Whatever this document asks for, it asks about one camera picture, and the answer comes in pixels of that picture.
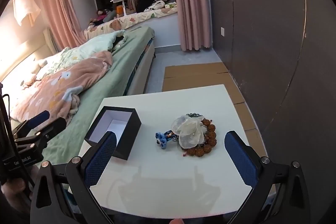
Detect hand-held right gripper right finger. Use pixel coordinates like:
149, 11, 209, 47
224, 131, 311, 224

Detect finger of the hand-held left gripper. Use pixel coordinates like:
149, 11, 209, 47
31, 117, 67, 142
12, 110, 51, 139

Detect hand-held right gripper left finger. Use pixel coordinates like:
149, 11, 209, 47
30, 131, 118, 224

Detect black jewelry box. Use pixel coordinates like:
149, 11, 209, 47
84, 106, 142, 161

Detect brown bead bracelet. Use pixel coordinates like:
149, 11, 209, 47
184, 119, 217, 157

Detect white fabric flower hair clip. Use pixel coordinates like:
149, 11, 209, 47
171, 115, 206, 148

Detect blue flower hair tie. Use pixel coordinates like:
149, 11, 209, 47
154, 130, 180, 151

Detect person's left hand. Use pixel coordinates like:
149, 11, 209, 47
0, 178, 33, 214

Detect white plush toy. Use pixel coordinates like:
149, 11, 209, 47
22, 57, 48, 86

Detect green bed sheet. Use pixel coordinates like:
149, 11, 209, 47
42, 26, 156, 164

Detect pale floral quilt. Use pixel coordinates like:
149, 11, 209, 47
34, 30, 128, 80

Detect flattened cardboard sheets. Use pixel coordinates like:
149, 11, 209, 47
161, 62, 268, 161

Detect white bed base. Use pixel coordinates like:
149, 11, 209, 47
126, 42, 157, 96

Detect white towel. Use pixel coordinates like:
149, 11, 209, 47
13, 0, 42, 27

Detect pink curtain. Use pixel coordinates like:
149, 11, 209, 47
169, 0, 213, 52
39, 0, 87, 50

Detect black cable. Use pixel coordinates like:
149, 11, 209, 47
0, 86, 36, 190

